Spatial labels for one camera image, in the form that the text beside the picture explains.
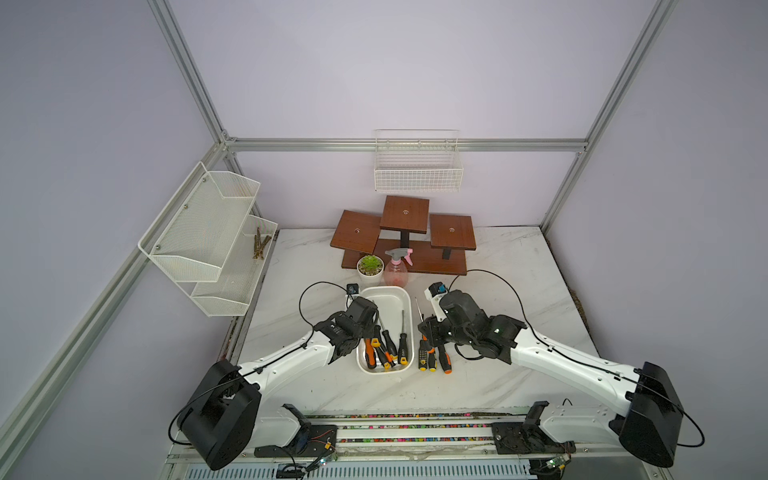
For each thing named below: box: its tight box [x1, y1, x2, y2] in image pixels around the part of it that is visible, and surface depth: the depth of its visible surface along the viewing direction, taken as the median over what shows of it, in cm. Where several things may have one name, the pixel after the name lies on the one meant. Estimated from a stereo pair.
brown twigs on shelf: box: [252, 227, 272, 260], surface depth 100 cm
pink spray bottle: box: [384, 248, 413, 288], surface depth 98 cm
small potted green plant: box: [357, 254, 385, 290], surface depth 100 cm
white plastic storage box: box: [357, 285, 415, 374], surface depth 90 cm
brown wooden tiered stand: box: [330, 196, 477, 275], surface depth 100 cm
